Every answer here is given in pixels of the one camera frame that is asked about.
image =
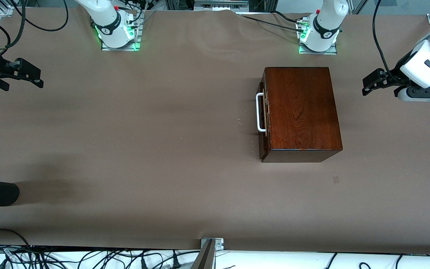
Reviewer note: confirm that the small metal corner bracket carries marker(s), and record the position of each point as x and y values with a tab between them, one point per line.
218	243

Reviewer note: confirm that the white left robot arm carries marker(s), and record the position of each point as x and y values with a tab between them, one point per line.
325	22

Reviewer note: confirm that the black power plug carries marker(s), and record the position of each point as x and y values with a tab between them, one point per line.
144	264
176	262

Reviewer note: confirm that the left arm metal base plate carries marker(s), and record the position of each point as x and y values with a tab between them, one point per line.
317	52

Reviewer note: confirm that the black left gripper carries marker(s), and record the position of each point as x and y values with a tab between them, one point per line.
396	73

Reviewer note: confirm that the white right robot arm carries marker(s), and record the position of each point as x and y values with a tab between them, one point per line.
106	22

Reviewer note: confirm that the dark metal beam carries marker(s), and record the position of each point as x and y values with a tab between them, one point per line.
204	259

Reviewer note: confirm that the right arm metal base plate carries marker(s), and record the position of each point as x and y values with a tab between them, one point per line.
121	49

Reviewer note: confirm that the brown paper table cover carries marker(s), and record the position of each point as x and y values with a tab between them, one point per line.
125	149

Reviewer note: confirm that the dark wooden drawer cabinet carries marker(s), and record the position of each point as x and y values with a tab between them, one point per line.
301	112

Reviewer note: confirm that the white lower shelf board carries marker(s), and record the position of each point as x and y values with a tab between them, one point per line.
274	261

